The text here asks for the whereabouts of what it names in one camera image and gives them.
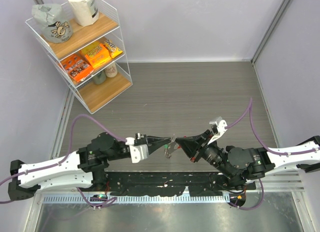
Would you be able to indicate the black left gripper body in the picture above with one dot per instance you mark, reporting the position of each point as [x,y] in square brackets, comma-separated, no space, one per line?
[141,140]

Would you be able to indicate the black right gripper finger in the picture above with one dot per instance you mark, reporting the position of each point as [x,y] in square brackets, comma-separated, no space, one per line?
[191,149]
[189,141]

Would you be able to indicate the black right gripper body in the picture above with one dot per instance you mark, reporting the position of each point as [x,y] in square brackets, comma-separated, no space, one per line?
[204,149]

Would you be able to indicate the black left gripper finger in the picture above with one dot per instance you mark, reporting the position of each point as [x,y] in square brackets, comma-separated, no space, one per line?
[156,139]
[154,147]

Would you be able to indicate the red handled crescent blade keychain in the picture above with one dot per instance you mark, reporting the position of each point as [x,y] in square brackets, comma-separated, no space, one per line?
[172,147]

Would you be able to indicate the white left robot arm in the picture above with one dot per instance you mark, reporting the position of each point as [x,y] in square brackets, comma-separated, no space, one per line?
[83,168]

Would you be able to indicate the beige cup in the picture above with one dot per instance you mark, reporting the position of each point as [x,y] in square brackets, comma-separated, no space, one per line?
[111,70]

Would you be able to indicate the yellow candy bag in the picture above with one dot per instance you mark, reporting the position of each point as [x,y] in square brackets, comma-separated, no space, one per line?
[114,51]

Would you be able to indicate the orange yellow snack box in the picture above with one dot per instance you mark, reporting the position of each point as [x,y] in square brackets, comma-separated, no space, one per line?
[96,54]

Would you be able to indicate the white paper bag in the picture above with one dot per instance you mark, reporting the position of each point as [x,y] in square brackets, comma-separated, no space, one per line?
[85,11]

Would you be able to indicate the grey paper bag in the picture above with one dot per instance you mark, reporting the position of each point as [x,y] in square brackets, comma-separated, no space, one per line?
[53,22]

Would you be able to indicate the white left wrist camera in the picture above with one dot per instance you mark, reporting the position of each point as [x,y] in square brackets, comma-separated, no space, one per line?
[130,142]

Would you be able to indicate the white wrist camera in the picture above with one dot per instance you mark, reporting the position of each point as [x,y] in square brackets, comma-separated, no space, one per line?
[219,127]
[130,142]

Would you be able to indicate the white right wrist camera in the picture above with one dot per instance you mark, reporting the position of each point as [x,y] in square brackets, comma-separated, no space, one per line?
[219,127]

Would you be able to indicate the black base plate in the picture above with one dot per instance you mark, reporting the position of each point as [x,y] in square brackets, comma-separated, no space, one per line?
[165,184]

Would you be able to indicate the white slotted cable duct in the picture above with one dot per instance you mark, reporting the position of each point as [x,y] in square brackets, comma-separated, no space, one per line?
[185,198]

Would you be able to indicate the white wire shelf unit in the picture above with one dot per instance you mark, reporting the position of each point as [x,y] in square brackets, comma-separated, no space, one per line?
[93,97]

